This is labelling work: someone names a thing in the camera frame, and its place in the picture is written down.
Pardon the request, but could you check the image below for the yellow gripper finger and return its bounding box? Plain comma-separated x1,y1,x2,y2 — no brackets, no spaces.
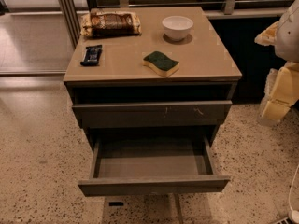
254,21,278,46

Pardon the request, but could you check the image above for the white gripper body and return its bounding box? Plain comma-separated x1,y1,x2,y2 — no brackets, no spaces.
260,62,299,122

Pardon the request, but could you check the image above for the grey drawer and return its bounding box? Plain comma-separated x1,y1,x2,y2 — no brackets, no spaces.
73,101,232,128
78,138,230,196

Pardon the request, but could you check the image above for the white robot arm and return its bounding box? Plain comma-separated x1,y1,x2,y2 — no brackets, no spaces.
254,0,299,126

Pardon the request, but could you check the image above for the grey top drawer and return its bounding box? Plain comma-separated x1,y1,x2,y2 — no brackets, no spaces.
73,101,232,128

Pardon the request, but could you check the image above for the grey drawer cabinet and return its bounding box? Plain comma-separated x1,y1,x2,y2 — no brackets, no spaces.
64,7,241,145

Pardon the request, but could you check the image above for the white ceramic bowl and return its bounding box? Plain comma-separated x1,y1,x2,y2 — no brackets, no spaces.
162,16,193,41

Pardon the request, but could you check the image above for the green yellow sponge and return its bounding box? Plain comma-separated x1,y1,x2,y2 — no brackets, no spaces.
143,51,179,77

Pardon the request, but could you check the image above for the white floor device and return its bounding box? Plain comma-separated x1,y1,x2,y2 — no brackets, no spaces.
272,210,299,224

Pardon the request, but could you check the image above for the brown snack bag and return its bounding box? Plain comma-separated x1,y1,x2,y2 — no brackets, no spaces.
80,9,142,37

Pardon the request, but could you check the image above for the dark blue snack bar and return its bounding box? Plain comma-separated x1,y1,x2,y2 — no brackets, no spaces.
80,45,102,66

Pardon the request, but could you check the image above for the white cable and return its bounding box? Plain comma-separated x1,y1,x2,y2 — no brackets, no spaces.
287,164,299,213

